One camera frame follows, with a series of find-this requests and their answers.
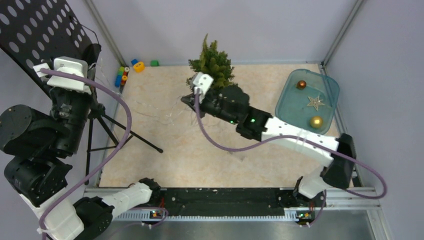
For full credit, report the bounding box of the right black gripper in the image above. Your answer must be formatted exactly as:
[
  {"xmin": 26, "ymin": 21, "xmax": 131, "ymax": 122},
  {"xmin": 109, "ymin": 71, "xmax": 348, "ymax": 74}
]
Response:
[{"xmin": 181, "ymin": 89, "xmax": 239, "ymax": 126}]

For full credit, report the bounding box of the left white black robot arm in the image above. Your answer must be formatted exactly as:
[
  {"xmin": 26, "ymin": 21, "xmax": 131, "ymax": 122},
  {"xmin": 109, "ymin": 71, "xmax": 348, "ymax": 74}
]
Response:
[{"xmin": 0, "ymin": 87, "xmax": 161, "ymax": 240}]

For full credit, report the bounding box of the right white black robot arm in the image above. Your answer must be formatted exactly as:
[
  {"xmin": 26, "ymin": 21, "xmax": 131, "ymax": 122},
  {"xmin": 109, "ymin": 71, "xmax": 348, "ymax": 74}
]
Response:
[{"xmin": 180, "ymin": 86, "xmax": 354, "ymax": 206}]

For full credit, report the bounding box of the small green christmas tree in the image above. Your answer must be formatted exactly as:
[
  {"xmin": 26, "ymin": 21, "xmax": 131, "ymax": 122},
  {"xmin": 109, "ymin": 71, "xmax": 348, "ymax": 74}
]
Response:
[{"xmin": 188, "ymin": 34, "xmax": 238, "ymax": 90}]

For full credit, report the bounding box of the stacked colourful brick toy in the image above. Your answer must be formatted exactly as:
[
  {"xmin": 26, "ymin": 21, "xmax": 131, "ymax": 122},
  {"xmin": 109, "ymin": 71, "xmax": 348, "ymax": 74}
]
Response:
[{"xmin": 114, "ymin": 66, "xmax": 130, "ymax": 88}]

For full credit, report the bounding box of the green toy block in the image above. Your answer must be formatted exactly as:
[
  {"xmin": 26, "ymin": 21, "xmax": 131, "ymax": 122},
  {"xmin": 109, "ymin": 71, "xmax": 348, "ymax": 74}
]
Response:
[{"xmin": 150, "ymin": 59, "xmax": 160, "ymax": 67}]

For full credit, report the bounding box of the copper bauble ornament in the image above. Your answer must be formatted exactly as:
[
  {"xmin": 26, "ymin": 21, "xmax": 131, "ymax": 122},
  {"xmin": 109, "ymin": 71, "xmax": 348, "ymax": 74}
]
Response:
[{"xmin": 296, "ymin": 80, "xmax": 307, "ymax": 90}]

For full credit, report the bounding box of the yellow toy block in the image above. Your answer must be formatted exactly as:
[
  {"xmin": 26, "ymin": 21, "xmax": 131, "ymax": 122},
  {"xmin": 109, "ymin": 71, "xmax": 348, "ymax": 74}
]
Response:
[{"xmin": 133, "ymin": 61, "xmax": 145, "ymax": 73}]

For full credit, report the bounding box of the black perforated music stand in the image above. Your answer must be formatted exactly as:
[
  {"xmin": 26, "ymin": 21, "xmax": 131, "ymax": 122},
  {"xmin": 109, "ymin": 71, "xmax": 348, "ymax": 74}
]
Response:
[{"xmin": 0, "ymin": 0, "xmax": 164, "ymax": 186}]

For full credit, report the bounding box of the teal plastic tray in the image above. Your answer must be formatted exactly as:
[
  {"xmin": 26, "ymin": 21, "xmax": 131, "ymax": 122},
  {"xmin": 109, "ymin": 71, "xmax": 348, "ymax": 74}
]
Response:
[{"xmin": 274, "ymin": 69, "xmax": 340, "ymax": 135}]

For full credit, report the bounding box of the silver star ornament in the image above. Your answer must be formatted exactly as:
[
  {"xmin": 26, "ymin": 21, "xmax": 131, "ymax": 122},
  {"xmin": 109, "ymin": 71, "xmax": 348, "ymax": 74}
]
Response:
[{"xmin": 306, "ymin": 95, "xmax": 326, "ymax": 111}]

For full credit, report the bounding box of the gold bauble ornament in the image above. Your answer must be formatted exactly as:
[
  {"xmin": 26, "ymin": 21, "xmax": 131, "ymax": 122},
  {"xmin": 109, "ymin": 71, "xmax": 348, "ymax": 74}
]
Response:
[{"xmin": 309, "ymin": 115, "xmax": 324, "ymax": 129}]

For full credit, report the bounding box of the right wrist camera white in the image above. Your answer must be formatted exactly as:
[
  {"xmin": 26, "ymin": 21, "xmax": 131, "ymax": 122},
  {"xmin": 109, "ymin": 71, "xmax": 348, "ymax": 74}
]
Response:
[{"xmin": 190, "ymin": 72, "xmax": 214, "ymax": 95}]

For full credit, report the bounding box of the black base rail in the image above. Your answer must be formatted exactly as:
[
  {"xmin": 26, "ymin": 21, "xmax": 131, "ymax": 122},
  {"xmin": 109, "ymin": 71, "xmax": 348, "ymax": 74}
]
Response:
[{"xmin": 129, "ymin": 187, "xmax": 327, "ymax": 220}]

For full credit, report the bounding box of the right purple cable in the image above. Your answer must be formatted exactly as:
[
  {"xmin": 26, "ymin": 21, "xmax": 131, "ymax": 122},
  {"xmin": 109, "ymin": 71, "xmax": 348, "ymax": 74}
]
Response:
[{"xmin": 193, "ymin": 87, "xmax": 388, "ymax": 227}]

